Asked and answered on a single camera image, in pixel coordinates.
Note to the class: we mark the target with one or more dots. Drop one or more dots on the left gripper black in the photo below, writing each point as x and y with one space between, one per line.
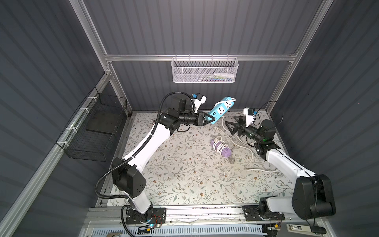
199 118

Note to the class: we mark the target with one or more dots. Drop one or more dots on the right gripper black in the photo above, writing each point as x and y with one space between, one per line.
240 128

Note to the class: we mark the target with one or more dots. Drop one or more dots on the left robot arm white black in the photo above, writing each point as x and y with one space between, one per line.
127 172

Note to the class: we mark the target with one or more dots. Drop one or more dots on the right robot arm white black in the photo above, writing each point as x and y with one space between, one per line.
313 194

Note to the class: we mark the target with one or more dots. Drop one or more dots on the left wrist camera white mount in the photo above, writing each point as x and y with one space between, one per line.
197 100

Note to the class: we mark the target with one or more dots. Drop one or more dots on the white wire mesh basket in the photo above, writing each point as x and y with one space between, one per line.
204 70

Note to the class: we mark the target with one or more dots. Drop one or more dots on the black wire basket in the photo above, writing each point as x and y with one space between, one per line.
97 128

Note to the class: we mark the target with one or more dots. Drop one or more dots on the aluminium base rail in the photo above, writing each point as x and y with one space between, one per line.
175 215

